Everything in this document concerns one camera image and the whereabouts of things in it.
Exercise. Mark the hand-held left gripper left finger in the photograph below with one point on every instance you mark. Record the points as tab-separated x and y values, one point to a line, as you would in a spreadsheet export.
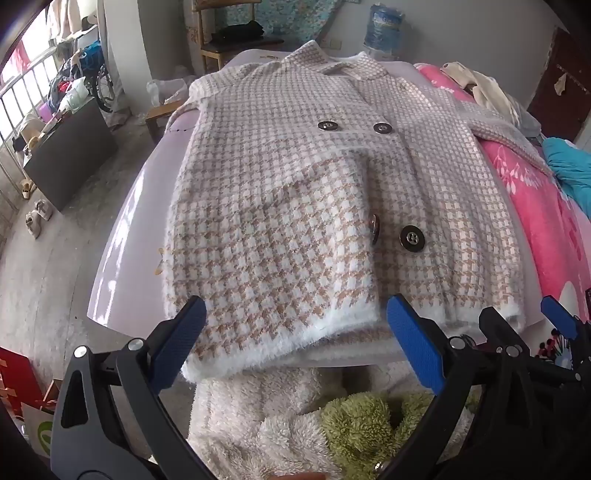
180	341

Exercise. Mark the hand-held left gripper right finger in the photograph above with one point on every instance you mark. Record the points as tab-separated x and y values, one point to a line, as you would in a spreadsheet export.
415	341

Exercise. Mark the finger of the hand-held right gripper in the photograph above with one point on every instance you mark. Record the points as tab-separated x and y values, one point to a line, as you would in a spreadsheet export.
558	316
501	328

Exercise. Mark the beige white houndstooth coat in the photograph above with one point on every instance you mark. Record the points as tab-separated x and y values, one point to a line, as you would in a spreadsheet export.
300	194

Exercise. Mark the beige clothes pile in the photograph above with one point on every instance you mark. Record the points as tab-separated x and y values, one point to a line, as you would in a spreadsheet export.
489	92

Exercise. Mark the hanging beige clothes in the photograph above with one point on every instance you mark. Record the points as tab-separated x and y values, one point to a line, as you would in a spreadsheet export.
69	18

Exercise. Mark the pink floral blanket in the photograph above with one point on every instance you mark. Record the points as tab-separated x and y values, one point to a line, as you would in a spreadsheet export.
545	221

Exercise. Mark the cream fleece garment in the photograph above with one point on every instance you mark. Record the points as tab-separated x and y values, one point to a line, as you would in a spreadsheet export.
254	415

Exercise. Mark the green fleece garment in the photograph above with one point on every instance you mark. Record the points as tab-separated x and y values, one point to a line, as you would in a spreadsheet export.
355	429

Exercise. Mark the red box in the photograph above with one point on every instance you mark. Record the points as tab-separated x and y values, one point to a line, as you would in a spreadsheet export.
18	378

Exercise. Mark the white green paper bag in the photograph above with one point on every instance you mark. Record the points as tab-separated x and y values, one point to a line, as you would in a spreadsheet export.
39	429

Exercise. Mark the beige shoe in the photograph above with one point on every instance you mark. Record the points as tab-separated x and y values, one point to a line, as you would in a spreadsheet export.
45	210
33	226

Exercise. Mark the dark wooden door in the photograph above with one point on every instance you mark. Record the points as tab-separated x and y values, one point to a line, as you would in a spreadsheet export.
568	115

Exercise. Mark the dark grey cabinet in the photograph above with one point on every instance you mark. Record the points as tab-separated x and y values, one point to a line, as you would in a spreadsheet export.
69	157

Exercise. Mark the small wooden stool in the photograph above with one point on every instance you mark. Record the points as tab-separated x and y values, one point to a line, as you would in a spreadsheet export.
161	115

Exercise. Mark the small beige hanging cloth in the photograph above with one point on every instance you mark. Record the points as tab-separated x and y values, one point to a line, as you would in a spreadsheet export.
560	84

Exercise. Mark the clear plastic bag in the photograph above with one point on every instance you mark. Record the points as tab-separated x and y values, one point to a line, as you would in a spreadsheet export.
166	88

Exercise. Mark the wheelchair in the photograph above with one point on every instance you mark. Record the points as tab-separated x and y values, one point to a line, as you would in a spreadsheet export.
104	83

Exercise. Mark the pile of belongings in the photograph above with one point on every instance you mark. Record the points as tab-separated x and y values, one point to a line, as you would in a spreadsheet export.
64	92

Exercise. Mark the metal window railing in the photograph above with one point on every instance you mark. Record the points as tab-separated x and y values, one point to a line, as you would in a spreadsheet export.
18	110

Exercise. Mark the wooden chair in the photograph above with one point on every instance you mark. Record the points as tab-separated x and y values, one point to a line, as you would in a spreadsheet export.
210	50

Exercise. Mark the blue water jug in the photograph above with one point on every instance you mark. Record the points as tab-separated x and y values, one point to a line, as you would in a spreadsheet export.
384	30

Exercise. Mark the black bag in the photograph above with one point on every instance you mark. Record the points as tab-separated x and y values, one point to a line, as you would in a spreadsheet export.
240	31

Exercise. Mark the teal floral cloth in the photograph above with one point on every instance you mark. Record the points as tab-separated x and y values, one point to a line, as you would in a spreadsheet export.
295	18

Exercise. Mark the white wall socket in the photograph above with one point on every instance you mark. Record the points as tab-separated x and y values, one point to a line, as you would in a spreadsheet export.
333	45

